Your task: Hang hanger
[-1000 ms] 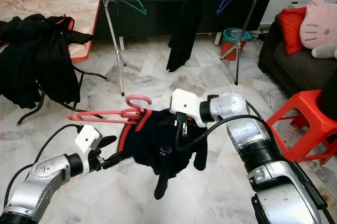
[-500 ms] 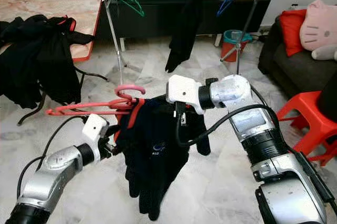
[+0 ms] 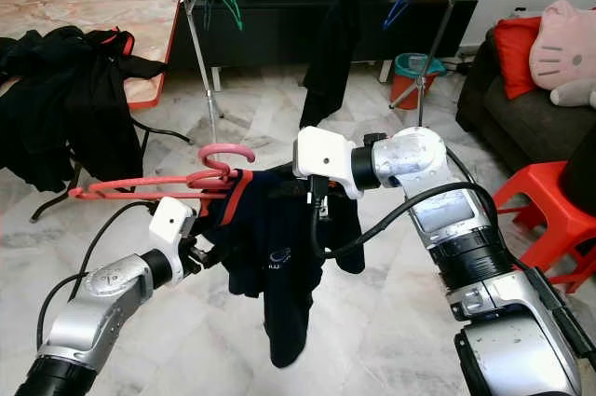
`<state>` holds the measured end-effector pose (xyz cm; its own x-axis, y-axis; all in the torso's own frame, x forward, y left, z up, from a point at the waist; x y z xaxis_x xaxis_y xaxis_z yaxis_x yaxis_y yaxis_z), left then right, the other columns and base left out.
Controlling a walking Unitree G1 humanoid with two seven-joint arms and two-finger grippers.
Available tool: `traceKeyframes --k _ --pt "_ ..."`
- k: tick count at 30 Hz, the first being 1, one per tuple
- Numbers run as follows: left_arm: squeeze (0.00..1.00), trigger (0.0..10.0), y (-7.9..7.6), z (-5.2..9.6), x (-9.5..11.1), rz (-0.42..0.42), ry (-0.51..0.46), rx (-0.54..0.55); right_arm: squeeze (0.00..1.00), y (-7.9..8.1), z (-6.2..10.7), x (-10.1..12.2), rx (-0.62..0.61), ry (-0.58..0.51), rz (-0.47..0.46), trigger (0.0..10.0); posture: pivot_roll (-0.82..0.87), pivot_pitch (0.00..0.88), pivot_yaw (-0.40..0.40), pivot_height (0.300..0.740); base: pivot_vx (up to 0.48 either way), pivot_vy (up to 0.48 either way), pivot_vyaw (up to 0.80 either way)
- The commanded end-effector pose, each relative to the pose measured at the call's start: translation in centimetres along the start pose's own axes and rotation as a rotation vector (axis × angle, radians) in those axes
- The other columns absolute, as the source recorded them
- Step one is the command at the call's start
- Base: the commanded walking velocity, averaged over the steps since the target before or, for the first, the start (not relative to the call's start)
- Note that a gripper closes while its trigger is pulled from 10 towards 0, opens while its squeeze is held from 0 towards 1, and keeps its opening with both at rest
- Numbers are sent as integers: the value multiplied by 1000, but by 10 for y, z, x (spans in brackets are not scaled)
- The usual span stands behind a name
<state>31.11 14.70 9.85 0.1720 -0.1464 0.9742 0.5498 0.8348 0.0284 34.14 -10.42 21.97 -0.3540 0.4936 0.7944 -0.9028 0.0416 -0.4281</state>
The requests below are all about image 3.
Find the navy garment red stripe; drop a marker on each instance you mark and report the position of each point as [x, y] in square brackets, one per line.
[270, 303]

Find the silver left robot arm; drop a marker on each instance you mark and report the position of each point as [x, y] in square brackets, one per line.
[98, 307]

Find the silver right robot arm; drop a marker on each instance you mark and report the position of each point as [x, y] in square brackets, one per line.
[410, 158]

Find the blue hanger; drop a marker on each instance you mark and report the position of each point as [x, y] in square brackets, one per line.
[395, 12]

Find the black shirt green logo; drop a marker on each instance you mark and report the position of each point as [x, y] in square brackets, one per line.
[328, 75]

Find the black TV cabinet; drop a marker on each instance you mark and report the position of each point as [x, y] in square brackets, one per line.
[270, 33]

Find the red bucket teal rim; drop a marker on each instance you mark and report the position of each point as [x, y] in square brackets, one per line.
[408, 90]

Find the black clothes pile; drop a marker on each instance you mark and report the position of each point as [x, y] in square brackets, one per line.
[74, 112]

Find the dark grey sofa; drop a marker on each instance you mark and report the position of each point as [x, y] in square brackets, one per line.
[512, 126]

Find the red plastic stool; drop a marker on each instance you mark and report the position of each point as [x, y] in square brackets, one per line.
[531, 191]

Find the marble table red edge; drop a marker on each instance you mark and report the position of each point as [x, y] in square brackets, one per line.
[84, 12]

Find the red cushion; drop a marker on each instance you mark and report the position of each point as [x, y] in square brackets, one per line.
[518, 59]

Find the pink Hello Kitty plush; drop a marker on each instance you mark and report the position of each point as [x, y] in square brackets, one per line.
[563, 47]

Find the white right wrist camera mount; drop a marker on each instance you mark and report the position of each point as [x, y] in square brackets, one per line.
[321, 154]

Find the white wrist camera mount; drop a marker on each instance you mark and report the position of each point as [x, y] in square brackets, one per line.
[169, 221]
[321, 154]

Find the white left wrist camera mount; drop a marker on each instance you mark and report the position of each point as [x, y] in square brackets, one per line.
[169, 221]

